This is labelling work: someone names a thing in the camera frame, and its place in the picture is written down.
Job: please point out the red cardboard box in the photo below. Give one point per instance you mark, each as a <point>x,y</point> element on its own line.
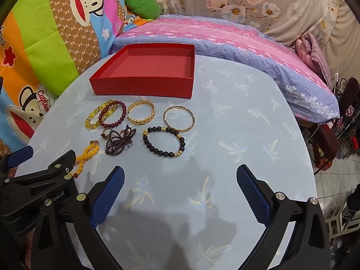
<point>140,88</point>

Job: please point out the light blue palm-print tablecloth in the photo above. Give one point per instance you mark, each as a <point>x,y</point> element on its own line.
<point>225,118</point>

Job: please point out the cartoon monkey quilt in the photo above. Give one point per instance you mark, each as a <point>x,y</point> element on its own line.
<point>56,33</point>

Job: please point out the dark red chair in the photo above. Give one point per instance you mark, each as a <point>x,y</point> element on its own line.
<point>327,142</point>

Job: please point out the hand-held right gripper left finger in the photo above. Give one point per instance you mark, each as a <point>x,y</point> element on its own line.
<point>108,197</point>

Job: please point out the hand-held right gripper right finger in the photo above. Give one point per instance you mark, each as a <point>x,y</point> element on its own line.
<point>253,194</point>

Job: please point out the wide gold bangle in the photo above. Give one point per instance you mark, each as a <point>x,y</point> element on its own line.
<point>132,116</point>

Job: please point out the pink purple striped pillow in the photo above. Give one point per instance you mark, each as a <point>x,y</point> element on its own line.
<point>225,39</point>

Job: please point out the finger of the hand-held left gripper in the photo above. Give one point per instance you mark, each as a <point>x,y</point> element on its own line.
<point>21,156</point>
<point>56,168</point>

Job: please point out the thin gold bangle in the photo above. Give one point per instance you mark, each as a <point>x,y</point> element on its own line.
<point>184,130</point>

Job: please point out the purple quilted cloth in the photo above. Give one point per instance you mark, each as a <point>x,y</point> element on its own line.
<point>315,53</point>

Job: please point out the green pillow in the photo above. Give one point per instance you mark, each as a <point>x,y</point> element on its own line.
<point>142,4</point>

